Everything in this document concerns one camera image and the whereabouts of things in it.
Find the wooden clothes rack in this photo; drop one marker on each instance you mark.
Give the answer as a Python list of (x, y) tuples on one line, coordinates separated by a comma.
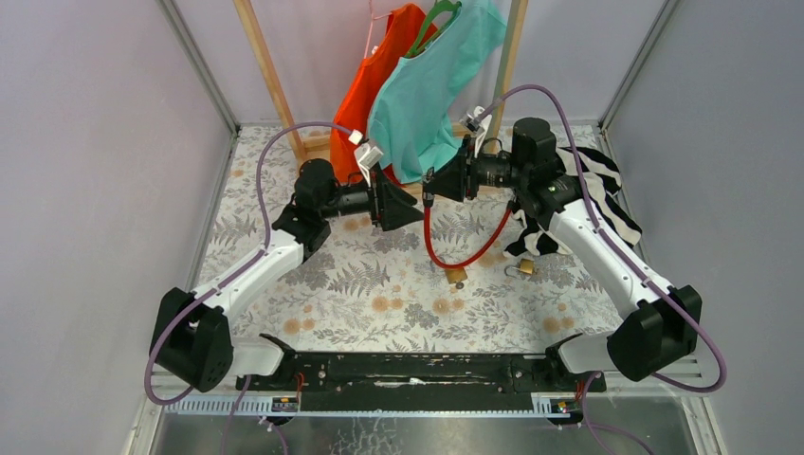
[(317, 146)]

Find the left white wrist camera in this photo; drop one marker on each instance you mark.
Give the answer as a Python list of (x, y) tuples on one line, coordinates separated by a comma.
[(367, 154)]

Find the white slotted cable duct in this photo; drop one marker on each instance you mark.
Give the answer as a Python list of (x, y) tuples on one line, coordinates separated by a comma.
[(252, 405)]

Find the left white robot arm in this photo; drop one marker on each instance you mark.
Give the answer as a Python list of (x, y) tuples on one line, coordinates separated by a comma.
[(192, 337)]

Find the floral table mat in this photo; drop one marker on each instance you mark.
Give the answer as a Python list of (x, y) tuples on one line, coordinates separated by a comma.
[(371, 290)]

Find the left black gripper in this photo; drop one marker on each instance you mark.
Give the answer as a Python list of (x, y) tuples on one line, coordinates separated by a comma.
[(381, 207)]

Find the small brass padlock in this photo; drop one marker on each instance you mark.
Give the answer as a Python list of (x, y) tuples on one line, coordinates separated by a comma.
[(524, 267)]

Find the large brass padlock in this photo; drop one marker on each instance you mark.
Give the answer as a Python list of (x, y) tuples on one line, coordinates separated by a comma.
[(456, 277)]

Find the teal shirt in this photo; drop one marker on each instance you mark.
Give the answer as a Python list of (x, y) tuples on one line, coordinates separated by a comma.
[(409, 120)]

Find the pink clothes hanger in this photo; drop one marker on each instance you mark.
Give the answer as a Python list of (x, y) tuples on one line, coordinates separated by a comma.
[(376, 29)]

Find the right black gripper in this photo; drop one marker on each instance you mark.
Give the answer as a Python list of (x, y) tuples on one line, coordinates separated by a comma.
[(459, 178)]

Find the orange shirt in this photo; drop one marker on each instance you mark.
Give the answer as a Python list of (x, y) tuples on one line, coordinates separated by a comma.
[(380, 58)]

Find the red cable lock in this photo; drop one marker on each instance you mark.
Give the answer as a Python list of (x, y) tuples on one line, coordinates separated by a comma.
[(463, 232)]

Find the black white striped cloth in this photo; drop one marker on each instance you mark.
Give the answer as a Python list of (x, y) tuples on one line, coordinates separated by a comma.
[(603, 181)]

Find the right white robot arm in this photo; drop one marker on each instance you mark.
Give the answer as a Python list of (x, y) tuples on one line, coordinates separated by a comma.
[(658, 318)]

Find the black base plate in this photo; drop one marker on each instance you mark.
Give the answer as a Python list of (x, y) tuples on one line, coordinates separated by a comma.
[(329, 381)]

